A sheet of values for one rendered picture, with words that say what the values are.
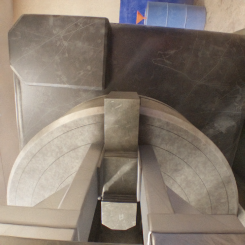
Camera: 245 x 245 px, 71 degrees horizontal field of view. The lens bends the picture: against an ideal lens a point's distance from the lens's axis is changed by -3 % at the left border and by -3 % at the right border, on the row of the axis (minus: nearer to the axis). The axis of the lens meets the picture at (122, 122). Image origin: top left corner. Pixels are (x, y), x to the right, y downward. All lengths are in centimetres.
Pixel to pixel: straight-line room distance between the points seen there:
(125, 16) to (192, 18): 127
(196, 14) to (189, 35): 284
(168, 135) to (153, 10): 295
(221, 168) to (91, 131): 13
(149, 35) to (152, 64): 5
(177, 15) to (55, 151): 302
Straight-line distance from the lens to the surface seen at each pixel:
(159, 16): 306
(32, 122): 42
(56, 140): 17
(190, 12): 320
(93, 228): 23
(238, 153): 68
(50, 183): 20
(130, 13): 380
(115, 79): 35
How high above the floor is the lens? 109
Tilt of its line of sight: 1 degrees up
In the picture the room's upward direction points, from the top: 86 degrees counter-clockwise
